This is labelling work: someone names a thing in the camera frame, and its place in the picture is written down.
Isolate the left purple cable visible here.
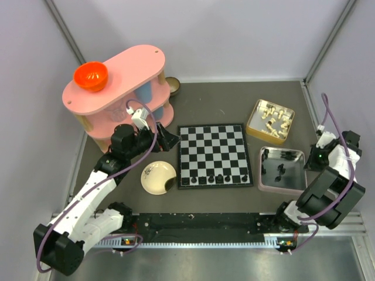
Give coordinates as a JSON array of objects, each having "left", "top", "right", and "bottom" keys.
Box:
[{"left": 35, "top": 98, "right": 159, "bottom": 273}]

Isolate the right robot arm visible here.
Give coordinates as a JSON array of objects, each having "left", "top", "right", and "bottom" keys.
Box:
[{"left": 273, "top": 131, "right": 366, "bottom": 232}]

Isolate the cream plate with flower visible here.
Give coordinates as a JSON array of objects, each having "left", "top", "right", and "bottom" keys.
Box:
[{"left": 141, "top": 161, "right": 177, "bottom": 196}]

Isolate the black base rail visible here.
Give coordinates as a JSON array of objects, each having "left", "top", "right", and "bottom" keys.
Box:
[{"left": 113, "top": 213, "right": 295, "bottom": 244}]

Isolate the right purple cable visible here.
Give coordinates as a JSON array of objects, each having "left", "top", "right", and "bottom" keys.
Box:
[{"left": 288, "top": 92, "right": 358, "bottom": 255}]

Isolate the blue cup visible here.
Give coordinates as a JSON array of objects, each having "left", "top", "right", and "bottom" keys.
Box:
[
  {"left": 134, "top": 81, "right": 152, "bottom": 104},
  {"left": 153, "top": 107, "right": 164, "bottom": 121}
]

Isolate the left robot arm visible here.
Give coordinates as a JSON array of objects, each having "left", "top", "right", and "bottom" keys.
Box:
[{"left": 33, "top": 122, "right": 181, "bottom": 276}]

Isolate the lower blue cup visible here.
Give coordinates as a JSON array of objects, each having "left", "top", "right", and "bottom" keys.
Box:
[{"left": 153, "top": 107, "right": 164, "bottom": 121}]

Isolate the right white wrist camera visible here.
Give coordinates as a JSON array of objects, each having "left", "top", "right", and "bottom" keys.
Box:
[{"left": 315, "top": 124, "right": 336, "bottom": 149}]

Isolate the yellow tin box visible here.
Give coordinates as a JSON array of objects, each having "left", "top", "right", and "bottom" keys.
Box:
[{"left": 246, "top": 99, "right": 295, "bottom": 145}]

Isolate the pink tin box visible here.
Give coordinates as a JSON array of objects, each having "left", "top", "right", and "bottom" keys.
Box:
[{"left": 258, "top": 146, "right": 307, "bottom": 196}]

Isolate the black chess pieces heap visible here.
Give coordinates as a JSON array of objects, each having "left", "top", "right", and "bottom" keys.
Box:
[{"left": 261, "top": 148, "right": 297, "bottom": 183}]

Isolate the orange bowl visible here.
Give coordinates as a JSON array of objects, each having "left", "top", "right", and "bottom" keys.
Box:
[{"left": 73, "top": 61, "right": 109, "bottom": 92}]

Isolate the clear drinking glass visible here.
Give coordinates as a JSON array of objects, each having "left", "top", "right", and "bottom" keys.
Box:
[{"left": 106, "top": 100, "right": 127, "bottom": 122}]

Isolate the purple cable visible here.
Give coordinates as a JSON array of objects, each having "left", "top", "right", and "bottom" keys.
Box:
[
  {"left": 288, "top": 92, "right": 358, "bottom": 255},
  {"left": 35, "top": 98, "right": 159, "bottom": 273}
]

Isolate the brown ceramic bowl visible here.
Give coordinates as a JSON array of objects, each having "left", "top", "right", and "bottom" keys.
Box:
[{"left": 166, "top": 77, "right": 181, "bottom": 97}]

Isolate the white chess pieces heap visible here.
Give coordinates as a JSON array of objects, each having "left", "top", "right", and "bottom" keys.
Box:
[{"left": 261, "top": 105, "right": 292, "bottom": 139}]

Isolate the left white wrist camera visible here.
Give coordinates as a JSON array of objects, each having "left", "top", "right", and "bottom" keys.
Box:
[{"left": 126, "top": 107, "right": 149, "bottom": 130}]

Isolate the pink wooden shelf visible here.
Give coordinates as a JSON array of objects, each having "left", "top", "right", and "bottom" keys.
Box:
[{"left": 62, "top": 44, "right": 174, "bottom": 152}]

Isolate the black white chessboard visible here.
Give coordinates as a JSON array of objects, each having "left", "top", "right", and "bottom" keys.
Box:
[{"left": 178, "top": 123, "right": 254, "bottom": 190}]

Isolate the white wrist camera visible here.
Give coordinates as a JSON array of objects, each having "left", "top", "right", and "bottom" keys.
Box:
[
  {"left": 315, "top": 124, "right": 336, "bottom": 149},
  {"left": 126, "top": 107, "right": 149, "bottom": 130}
]

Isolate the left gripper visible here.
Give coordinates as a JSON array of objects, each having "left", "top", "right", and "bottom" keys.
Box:
[{"left": 126, "top": 122, "right": 181, "bottom": 160}]

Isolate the upper blue cup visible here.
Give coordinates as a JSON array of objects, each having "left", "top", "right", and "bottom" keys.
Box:
[{"left": 134, "top": 81, "right": 152, "bottom": 104}]

